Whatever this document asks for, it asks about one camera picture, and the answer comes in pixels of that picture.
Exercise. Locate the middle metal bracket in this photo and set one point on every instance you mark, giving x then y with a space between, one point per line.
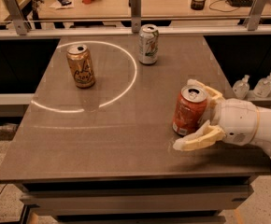
135 6

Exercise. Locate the right clear sanitizer bottle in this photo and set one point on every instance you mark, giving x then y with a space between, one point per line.
263 87

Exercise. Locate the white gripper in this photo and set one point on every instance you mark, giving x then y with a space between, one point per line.
235 119

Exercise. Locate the left clear sanitizer bottle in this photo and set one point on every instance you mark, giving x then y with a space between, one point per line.
241 87

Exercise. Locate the metal bracket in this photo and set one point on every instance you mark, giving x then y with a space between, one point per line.
135 6
20 23
252 21

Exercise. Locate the gold LaCroix can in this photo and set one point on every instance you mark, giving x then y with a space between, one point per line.
81 65

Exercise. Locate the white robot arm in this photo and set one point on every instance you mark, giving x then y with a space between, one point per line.
203 117

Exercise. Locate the right metal bracket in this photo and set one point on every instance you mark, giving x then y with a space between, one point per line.
252 21

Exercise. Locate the white green soda can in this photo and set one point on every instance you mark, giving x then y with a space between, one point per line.
148 44

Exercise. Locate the metal rail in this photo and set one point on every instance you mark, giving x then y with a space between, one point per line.
202 30

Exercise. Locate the black mesh cup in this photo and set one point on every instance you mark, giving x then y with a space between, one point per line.
197 4

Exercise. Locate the clear sanitizer bottle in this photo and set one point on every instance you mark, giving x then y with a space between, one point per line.
263 87
241 87

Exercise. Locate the orange coke can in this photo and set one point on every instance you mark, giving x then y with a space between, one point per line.
190 106

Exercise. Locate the left metal bracket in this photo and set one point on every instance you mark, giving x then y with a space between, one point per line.
20 23

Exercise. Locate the grey table drawer base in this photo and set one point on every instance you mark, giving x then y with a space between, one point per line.
137 199

